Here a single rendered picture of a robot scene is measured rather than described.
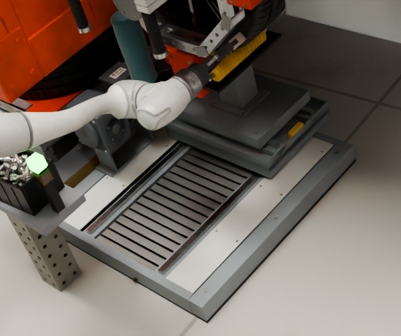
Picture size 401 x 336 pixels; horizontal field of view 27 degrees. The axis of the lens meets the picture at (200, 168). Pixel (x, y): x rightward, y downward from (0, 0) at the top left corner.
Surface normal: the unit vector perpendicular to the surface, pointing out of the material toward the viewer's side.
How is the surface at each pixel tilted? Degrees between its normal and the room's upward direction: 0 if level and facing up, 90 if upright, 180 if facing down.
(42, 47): 90
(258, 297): 0
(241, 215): 0
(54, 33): 90
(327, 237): 0
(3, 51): 90
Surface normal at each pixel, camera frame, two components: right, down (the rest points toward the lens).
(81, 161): -0.23, -0.72
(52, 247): 0.73, 0.32
